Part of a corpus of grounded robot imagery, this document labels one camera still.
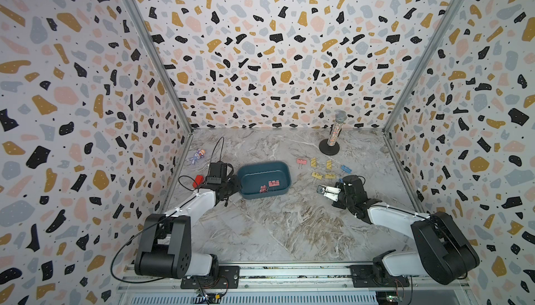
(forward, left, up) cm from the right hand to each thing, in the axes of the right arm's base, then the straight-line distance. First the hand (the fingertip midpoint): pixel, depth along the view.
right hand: (335, 186), depth 93 cm
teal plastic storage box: (+5, +36, -5) cm, 37 cm away
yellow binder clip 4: (+7, +1, -3) cm, 8 cm away
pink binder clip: (+2, +28, -2) cm, 28 cm away
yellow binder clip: (+16, +8, -4) cm, 18 cm away
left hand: (-1, +42, +3) cm, 42 cm away
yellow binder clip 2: (+15, 0, -4) cm, 16 cm away
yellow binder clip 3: (+7, +7, -3) cm, 11 cm away
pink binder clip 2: (+16, +14, -3) cm, 21 cm away
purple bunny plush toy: (+18, +66, 0) cm, 69 cm away
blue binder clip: (+12, -8, -4) cm, 15 cm away
